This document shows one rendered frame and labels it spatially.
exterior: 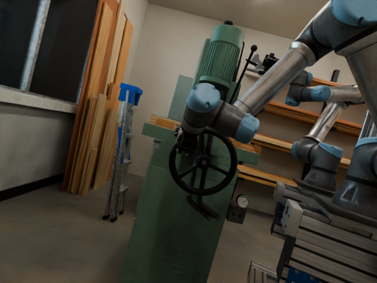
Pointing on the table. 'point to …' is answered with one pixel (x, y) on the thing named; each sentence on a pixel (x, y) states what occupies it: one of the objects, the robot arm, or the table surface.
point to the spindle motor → (222, 56)
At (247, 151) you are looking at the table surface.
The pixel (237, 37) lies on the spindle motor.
